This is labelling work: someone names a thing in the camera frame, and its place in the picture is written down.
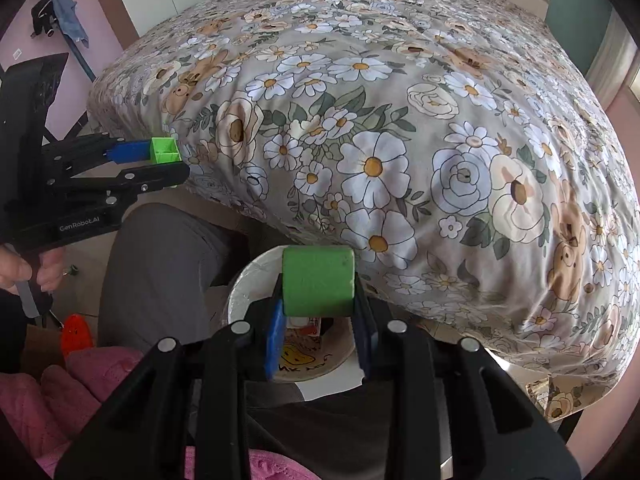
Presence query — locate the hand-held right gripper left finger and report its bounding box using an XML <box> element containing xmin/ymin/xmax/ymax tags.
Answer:
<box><xmin>55</xmin><ymin>280</ymin><xmax>286</xmax><ymax>480</ymax></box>

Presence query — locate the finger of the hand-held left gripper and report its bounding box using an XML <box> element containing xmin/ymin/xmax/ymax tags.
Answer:
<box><xmin>55</xmin><ymin>164</ymin><xmax>191</xmax><ymax>206</ymax></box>
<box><xmin>42</xmin><ymin>134</ymin><xmax>153</xmax><ymax>176</ymax></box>

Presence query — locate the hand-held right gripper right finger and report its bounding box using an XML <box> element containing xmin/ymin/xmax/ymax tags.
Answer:
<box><xmin>354</xmin><ymin>292</ymin><xmax>581</xmax><ymax>480</ymax></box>

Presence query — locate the white milk carton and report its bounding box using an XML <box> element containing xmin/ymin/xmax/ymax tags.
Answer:
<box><xmin>287</xmin><ymin>316</ymin><xmax>323</xmax><ymax>341</ymax></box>

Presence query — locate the small green plastic box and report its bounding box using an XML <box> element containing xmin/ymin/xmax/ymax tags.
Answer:
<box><xmin>150</xmin><ymin>137</ymin><xmax>183</xmax><ymax>165</ymax></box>

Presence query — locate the white lined trash bin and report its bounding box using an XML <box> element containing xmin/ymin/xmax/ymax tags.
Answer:
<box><xmin>226</xmin><ymin>247</ymin><xmax>371</xmax><ymax>386</ymax></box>

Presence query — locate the green foam roll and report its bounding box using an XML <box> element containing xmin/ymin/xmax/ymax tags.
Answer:
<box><xmin>281</xmin><ymin>245</ymin><xmax>357</xmax><ymax>318</ymax></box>

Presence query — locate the person's left hand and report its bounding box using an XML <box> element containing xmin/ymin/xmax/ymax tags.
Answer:
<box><xmin>0</xmin><ymin>246</ymin><xmax>67</xmax><ymax>295</ymax></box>

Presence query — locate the white yellow printed bag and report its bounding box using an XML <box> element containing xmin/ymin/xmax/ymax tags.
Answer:
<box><xmin>277</xmin><ymin>340</ymin><xmax>336</xmax><ymax>373</ymax></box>

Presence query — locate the orange plastic object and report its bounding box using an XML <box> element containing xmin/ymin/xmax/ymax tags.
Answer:
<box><xmin>60</xmin><ymin>314</ymin><xmax>95</xmax><ymax>361</ymax></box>

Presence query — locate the blue hanging cloth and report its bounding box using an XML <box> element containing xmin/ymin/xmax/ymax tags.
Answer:
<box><xmin>40</xmin><ymin>0</ymin><xmax>90</xmax><ymax>48</ymax></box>

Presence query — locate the pink quilted cloth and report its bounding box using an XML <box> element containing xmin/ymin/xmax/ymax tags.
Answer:
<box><xmin>0</xmin><ymin>347</ymin><xmax>311</xmax><ymax>480</ymax></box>

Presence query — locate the floral bed sheet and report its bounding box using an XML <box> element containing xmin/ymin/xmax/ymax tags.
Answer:
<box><xmin>87</xmin><ymin>0</ymin><xmax>632</xmax><ymax>421</ymax></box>

